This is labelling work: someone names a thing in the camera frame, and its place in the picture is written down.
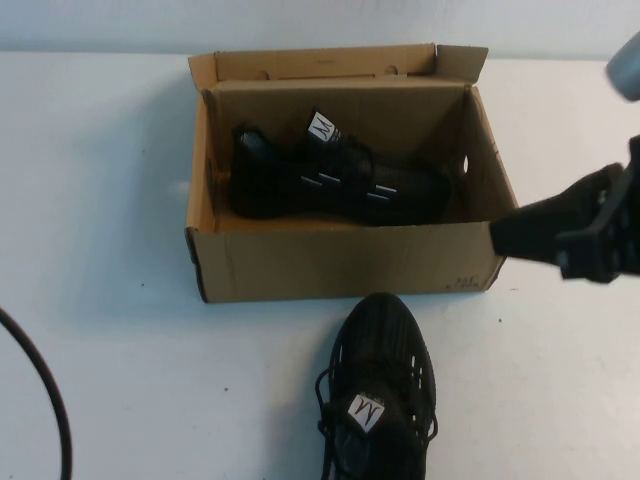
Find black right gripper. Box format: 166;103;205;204
489;133;640;285

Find black mesh sneaker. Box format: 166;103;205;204
225;105;454;227
313;292;441;480

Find brown cardboard shoe box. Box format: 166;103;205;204
185;42;523;304

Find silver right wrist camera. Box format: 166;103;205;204
605;37;640;104

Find black left camera cable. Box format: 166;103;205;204
0;305;75;480

